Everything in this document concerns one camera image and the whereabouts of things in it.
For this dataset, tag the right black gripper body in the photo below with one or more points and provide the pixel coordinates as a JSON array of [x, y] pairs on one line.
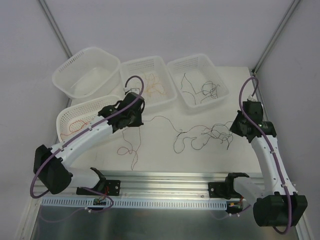
[[238, 127]]

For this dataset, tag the middle white perforated basket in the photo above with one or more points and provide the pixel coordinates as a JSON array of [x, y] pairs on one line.
[[159, 91]]

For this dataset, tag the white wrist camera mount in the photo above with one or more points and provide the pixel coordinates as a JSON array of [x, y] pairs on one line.
[[132, 89], [251, 98]]

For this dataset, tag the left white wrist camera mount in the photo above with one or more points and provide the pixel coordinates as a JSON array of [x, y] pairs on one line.
[[132, 89]]

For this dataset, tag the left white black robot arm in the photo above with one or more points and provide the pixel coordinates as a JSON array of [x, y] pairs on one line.
[[52, 165]]

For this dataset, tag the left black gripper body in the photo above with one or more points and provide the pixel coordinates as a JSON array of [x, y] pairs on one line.
[[136, 121]]

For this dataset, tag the aluminium mounting rail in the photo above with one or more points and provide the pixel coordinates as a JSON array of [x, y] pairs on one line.
[[172, 182]]

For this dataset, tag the aluminium frame post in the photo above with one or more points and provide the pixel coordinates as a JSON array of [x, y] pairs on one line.
[[56, 30], [276, 34]]

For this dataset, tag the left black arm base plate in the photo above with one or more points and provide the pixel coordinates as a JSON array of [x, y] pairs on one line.
[[108, 187]]

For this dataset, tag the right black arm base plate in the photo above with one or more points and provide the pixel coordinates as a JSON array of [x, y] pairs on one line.
[[222, 190]]

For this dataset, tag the left aluminium frame post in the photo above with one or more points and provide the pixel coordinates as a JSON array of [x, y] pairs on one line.
[[56, 30]]

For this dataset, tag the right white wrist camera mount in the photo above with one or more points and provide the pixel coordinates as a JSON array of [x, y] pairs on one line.
[[251, 98]]

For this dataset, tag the right white perforated basket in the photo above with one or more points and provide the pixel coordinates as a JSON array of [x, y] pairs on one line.
[[198, 82]]

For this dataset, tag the deep white plastic tub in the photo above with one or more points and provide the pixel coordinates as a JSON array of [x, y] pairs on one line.
[[89, 74]]

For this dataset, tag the white slotted cable duct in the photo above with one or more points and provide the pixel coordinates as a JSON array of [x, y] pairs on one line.
[[179, 204]]

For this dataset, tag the right aluminium frame post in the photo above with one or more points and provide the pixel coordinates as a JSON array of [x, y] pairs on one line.
[[276, 34]]

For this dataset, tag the front-left white perforated basket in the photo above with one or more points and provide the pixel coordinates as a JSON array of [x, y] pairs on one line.
[[73, 119]]

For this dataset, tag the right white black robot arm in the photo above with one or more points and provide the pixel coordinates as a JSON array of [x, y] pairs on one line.
[[279, 204]]

